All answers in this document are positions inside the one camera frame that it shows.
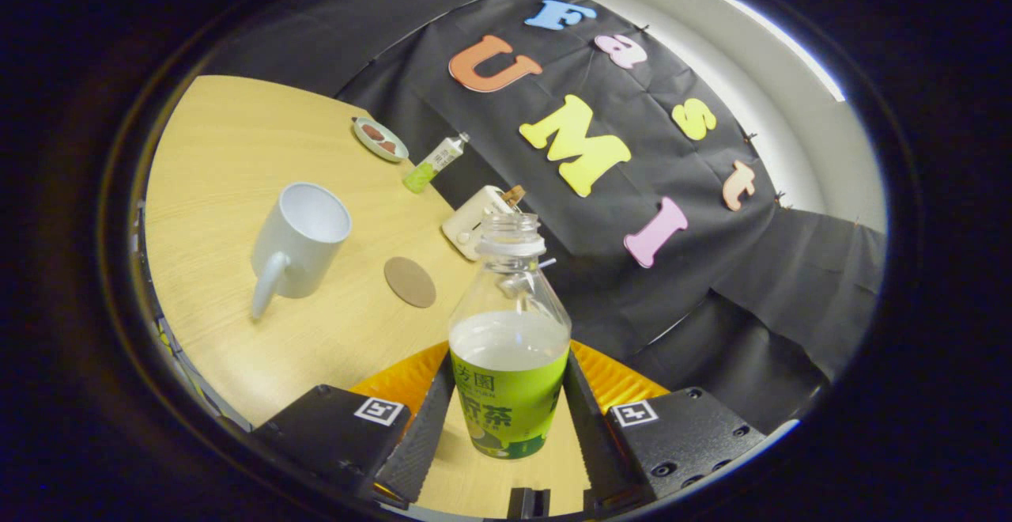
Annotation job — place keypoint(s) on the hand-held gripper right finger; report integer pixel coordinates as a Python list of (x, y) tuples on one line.
[(593, 443)]

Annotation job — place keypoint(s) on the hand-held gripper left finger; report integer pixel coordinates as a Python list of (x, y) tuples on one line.
[(419, 443)]

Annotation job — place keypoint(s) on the green label juice bottle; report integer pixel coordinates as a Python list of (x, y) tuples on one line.
[(510, 395)]

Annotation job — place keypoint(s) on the brown round coaster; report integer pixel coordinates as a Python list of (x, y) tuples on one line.
[(409, 282)]

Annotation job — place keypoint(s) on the white cup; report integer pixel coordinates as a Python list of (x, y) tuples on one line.
[(292, 253)]

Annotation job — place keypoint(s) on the small green drink bottle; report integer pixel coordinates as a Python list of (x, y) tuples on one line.
[(431, 166)]

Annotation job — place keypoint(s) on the white toaster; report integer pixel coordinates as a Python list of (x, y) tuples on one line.
[(466, 225)]

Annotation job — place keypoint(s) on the toast slice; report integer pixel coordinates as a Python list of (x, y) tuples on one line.
[(515, 194)]

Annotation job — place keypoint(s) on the brown food piece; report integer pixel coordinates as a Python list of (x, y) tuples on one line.
[(387, 146), (372, 132)]

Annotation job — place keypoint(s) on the pale green plate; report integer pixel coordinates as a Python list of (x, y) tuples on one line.
[(370, 146)]

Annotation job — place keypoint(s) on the wooden table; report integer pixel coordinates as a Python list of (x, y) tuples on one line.
[(237, 150)]

